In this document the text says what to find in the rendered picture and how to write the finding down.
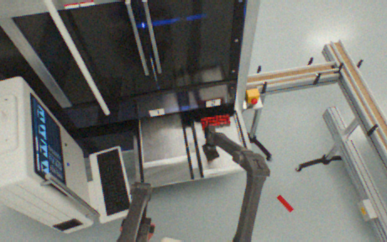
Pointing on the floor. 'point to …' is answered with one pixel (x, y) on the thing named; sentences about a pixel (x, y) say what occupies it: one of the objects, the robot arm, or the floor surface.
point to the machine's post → (246, 51)
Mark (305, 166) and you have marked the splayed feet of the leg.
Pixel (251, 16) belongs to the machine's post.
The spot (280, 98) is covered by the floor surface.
